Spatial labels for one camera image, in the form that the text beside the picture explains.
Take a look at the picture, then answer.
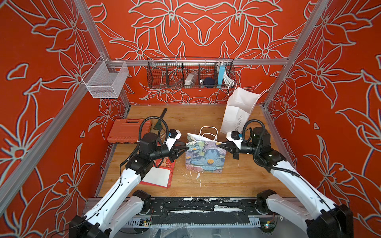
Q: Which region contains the floral patterned paper bag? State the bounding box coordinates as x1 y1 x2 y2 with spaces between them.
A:
185 126 226 174

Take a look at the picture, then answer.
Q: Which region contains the red RICH paper bag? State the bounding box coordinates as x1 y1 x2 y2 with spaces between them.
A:
140 167 173 188

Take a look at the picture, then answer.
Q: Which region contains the white paper bag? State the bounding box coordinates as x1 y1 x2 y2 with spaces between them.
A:
220 87 267 134

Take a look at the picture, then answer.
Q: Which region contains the red paper bag blue panel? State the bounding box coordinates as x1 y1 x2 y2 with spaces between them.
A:
153 157 176 170

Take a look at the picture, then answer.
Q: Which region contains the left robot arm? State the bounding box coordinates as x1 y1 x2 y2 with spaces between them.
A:
68 117 188 238

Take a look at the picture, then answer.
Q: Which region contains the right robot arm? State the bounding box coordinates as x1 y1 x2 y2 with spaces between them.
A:
220 120 354 238

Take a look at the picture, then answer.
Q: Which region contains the dark green scraper tool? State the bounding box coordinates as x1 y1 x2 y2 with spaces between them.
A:
153 107 168 131

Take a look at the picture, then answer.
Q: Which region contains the orange plastic tool case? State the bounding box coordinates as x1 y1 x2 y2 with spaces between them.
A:
107 119 143 144

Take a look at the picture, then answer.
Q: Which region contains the dark blue round object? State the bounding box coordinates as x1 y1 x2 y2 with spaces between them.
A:
203 77 215 88

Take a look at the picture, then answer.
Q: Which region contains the silver pouch in basket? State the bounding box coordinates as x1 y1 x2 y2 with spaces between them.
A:
184 72 197 89

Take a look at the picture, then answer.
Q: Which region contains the light blue box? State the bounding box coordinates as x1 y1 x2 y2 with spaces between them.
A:
216 62 225 88

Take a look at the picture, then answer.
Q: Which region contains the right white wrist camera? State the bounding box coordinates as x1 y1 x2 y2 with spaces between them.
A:
226 131 243 149

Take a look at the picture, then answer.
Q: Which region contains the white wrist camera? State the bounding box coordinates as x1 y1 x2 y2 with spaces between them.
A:
226 131 243 149
165 129 182 150

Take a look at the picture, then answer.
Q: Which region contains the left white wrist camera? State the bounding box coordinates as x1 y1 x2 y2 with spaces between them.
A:
165 129 182 150

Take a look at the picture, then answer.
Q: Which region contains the white cable bundle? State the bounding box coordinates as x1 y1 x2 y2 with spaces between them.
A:
223 69 236 89

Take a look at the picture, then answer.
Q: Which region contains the black wire wall basket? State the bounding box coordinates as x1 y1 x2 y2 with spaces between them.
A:
147 57 238 89

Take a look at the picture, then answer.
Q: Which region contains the white wire mesh basket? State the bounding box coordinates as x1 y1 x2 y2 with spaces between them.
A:
84 57 130 99

